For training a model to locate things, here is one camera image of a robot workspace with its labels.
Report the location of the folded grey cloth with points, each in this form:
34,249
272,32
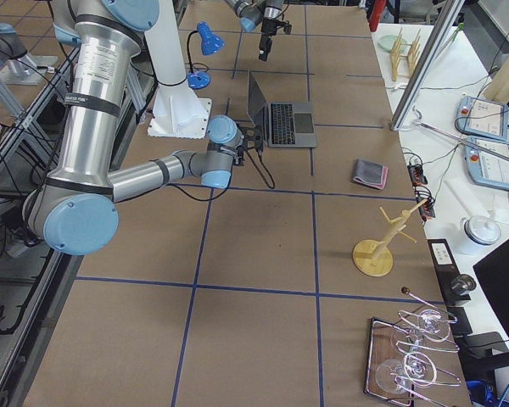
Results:
370,174

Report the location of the light green plate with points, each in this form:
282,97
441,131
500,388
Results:
387,42

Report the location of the grey laptop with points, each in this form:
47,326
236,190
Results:
283,124

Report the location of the wooden mug tree stand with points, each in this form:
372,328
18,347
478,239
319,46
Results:
373,257

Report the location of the blue teach pendant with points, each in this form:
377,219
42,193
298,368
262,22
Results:
485,163
482,118

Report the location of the aluminium frame post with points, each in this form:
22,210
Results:
428,55

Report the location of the upper blue teach pendant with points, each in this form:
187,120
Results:
482,118

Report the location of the wooden dish rack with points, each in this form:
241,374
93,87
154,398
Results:
411,56

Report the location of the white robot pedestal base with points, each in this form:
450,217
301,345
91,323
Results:
177,110

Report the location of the wine glass rack tray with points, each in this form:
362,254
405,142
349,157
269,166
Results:
400,365

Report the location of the white enamel pot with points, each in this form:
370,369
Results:
475,233

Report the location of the lower blue teach pendant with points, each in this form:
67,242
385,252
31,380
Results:
485,163

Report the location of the blue desk lamp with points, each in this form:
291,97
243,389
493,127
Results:
210,44

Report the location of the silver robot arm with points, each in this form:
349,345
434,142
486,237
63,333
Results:
269,14
74,210

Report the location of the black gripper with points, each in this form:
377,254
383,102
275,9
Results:
240,155
266,29

